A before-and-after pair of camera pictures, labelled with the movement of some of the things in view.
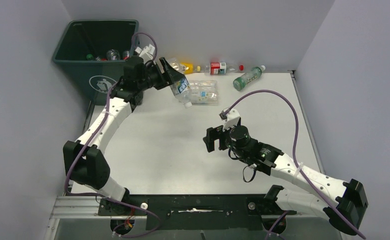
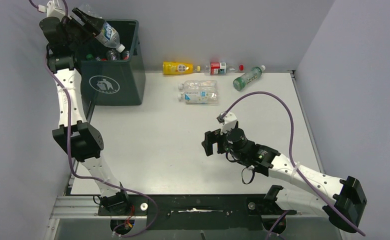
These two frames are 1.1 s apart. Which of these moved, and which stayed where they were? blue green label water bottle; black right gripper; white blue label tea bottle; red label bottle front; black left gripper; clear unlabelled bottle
Moved: black left gripper; blue green label water bottle
Stayed: clear unlabelled bottle; white blue label tea bottle; red label bottle front; black right gripper
